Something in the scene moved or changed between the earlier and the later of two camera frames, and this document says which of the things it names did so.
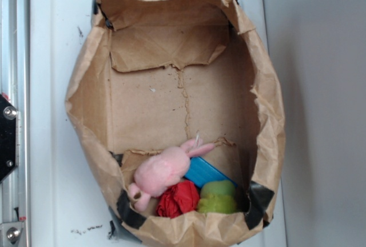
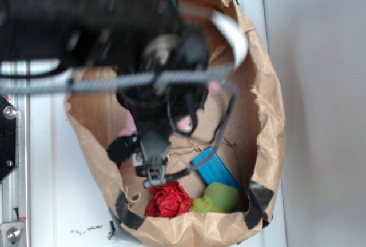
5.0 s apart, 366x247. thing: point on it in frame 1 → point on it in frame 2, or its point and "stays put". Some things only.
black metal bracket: [8, 136] stays put
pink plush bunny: [159, 171] → [183, 124]
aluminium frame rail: [15, 86] stays put
